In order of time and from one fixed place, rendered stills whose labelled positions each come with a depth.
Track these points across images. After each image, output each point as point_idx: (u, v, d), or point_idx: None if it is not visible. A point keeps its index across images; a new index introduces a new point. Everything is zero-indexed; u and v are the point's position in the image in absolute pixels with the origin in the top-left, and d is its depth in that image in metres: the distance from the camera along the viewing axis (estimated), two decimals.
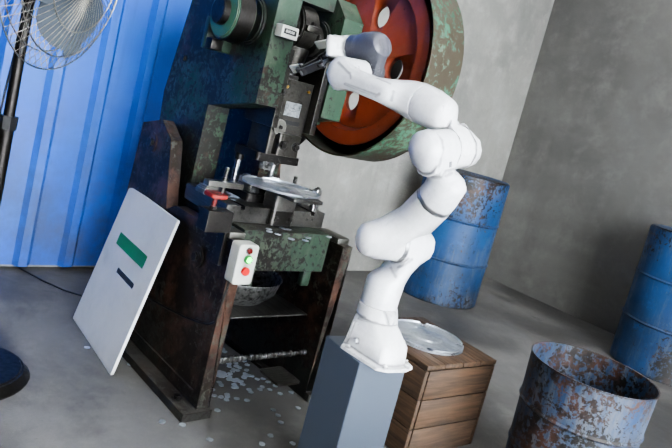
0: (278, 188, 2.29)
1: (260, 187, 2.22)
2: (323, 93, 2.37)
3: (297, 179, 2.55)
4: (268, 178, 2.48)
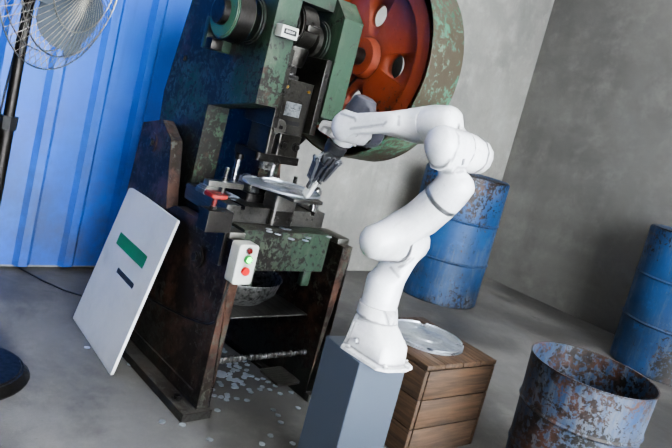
0: (279, 188, 2.29)
1: (260, 187, 2.22)
2: (323, 93, 2.37)
3: (297, 179, 2.55)
4: (268, 178, 2.48)
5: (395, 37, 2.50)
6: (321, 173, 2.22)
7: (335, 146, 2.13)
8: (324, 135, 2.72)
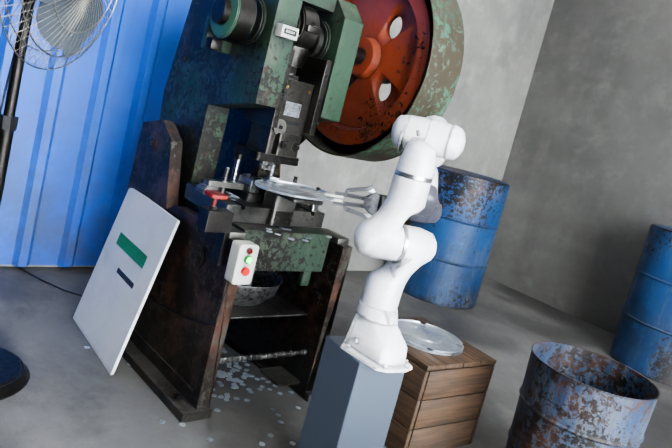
0: (297, 192, 2.24)
1: (283, 194, 2.16)
2: (323, 93, 2.37)
3: (297, 179, 2.55)
4: (272, 180, 2.40)
5: (376, 16, 2.59)
6: (353, 197, 2.31)
7: None
8: (381, 135, 2.47)
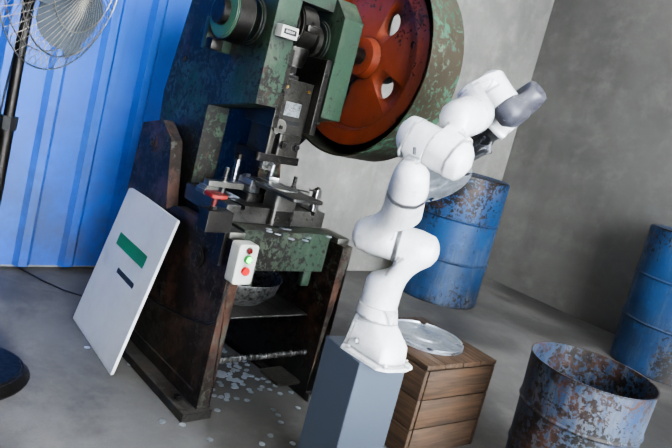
0: None
1: None
2: (323, 93, 2.37)
3: (297, 179, 2.55)
4: (440, 197, 2.44)
5: None
6: None
7: None
8: None
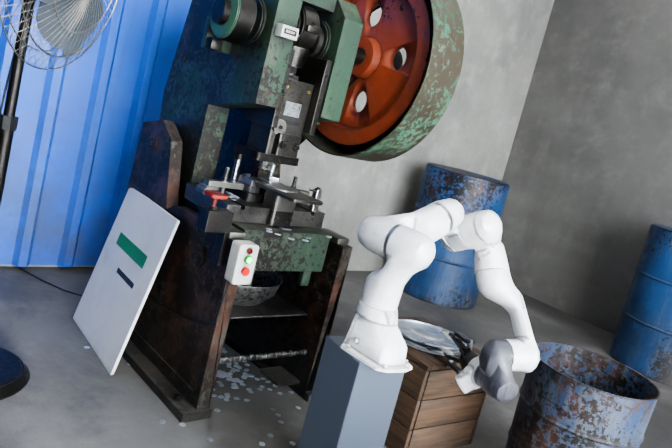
0: (415, 332, 2.39)
1: None
2: (323, 93, 2.37)
3: (297, 179, 2.55)
4: (443, 329, 2.54)
5: None
6: (459, 344, 2.22)
7: None
8: None
